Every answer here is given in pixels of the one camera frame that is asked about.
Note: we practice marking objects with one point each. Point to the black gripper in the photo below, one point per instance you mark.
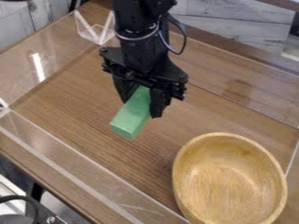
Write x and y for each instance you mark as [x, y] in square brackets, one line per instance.
[141, 64]

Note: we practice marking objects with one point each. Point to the green rectangular block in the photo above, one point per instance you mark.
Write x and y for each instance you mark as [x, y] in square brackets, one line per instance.
[134, 115]

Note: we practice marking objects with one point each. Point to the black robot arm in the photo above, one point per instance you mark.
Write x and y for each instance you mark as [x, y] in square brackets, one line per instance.
[142, 18]

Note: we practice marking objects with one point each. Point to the brown wooden bowl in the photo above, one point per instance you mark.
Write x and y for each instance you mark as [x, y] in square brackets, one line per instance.
[227, 181]

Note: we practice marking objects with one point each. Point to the clear acrylic corner bracket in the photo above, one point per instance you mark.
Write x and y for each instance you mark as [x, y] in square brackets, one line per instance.
[99, 34]

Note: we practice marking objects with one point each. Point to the clear acrylic front wall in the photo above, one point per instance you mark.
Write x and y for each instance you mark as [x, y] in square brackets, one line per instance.
[115, 179]

